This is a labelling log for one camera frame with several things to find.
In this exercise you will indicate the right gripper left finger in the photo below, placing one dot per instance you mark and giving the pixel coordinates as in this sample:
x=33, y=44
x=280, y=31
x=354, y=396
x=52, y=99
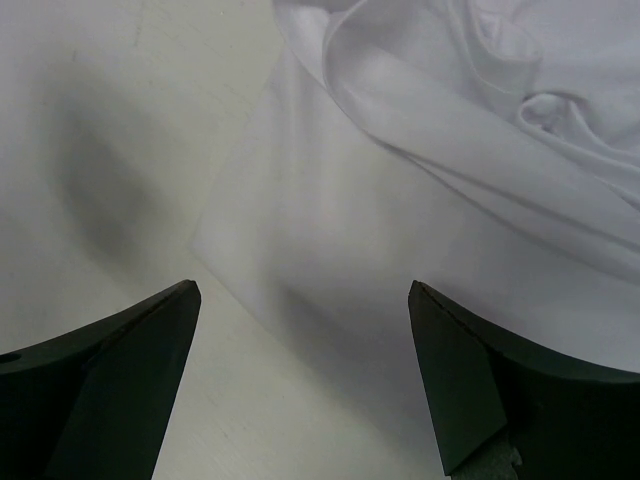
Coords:
x=95, y=403

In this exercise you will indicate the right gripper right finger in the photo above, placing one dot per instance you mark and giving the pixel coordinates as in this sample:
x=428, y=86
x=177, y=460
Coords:
x=504, y=407

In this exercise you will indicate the white t shirt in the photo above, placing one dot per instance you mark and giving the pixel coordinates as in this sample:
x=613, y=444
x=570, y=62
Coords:
x=489, y=149

